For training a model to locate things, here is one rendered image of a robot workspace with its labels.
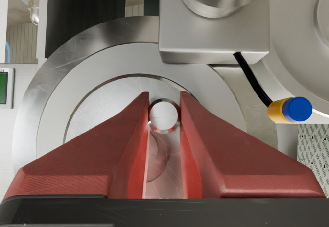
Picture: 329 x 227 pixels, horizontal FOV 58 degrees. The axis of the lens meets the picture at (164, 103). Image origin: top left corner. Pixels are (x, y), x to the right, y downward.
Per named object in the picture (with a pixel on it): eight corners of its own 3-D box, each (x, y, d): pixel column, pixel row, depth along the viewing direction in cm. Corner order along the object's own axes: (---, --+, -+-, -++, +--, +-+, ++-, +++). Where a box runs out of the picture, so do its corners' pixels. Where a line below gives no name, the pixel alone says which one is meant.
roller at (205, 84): (259, 50, 16) (240, 272, 15) (209, 95, 42) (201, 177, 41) (48, 32, 16) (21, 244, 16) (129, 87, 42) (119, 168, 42)
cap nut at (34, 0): (44, -6, 49) (43, 21, 49) (54, 3, 53) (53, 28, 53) (23, -6, 49) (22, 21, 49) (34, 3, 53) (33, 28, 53)
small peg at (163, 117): (149, 136, 12) (142, 101, 12) (154, 134, 14) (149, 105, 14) (184, 129, 12) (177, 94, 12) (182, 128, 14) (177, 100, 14)
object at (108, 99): (29, 154, 15) (131, 41, 15) (47, 150, 17) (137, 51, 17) (142, 262, 14) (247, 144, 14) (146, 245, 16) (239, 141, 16)
